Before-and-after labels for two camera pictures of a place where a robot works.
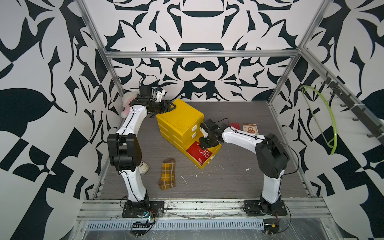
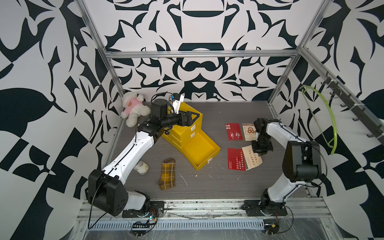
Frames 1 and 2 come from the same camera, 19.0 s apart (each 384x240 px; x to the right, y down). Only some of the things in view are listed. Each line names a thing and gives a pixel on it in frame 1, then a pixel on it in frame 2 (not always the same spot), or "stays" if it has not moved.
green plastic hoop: [335, 145] stays
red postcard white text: [199, 154] to [236, 160]
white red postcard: [251, 128] stays
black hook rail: [359, 111] stays
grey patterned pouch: [143, 168] stays
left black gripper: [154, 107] to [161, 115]
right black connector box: [270, 226] stays
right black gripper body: [207, 141] to [262, 145]
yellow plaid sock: [168, 174] stays
